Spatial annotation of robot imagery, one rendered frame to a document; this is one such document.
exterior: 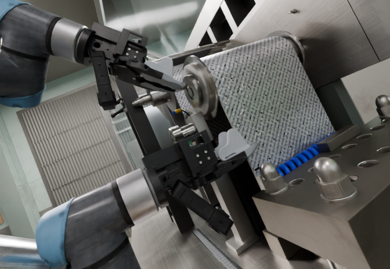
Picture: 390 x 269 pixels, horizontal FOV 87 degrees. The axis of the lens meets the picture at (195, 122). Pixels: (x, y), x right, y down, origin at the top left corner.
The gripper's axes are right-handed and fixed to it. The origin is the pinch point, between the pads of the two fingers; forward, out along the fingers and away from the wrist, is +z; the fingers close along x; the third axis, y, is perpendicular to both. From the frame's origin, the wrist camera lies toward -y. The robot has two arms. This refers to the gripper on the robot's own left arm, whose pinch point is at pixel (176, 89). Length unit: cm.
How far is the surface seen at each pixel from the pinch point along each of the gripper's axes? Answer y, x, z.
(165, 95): 6.1, 21.8, -0.8
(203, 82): 0.6, -6.5, 4.1
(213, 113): -3.5, -3.0, 8.8
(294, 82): 8.4, -7.1, 24.4
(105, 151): -4, 376, -56
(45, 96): 67, 395, -195
